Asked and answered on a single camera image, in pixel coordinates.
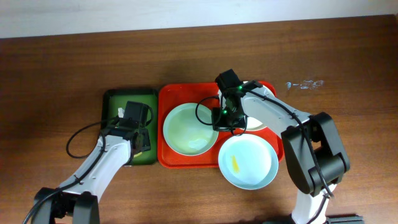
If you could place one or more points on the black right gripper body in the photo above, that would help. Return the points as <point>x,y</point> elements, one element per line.
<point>222,123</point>

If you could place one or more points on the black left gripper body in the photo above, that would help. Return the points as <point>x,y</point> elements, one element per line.
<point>144,142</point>

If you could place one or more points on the yellow green sponge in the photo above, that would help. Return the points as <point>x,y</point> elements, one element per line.
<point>138,154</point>

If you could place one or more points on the cream white plate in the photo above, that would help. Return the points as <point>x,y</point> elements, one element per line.
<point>254,124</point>

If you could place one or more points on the pale green plate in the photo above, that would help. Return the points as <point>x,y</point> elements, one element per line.
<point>187,131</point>

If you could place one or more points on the light blue plate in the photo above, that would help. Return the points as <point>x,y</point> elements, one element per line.
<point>248,162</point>

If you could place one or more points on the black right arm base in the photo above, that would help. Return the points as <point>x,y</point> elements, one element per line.
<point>354,219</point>

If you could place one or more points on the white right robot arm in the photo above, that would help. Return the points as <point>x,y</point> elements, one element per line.
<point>314,153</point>

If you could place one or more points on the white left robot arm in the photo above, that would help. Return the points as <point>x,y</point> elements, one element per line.
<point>79,195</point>

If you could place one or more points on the green plastic tray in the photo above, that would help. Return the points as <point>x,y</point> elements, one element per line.
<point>118,98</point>

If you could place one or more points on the red plastic tray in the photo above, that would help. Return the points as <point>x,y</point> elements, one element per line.
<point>171,96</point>

